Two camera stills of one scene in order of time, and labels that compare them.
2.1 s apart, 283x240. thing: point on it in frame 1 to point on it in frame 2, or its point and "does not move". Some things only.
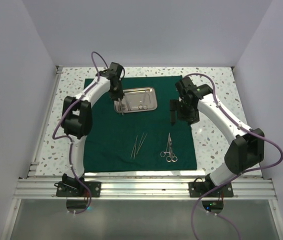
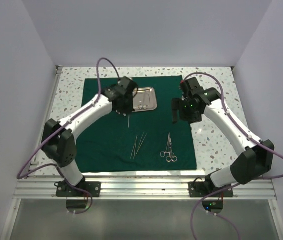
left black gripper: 115,96 to 129,109
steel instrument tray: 136,100 does not move
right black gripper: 193,118 does not move
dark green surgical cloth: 133,132 does not move
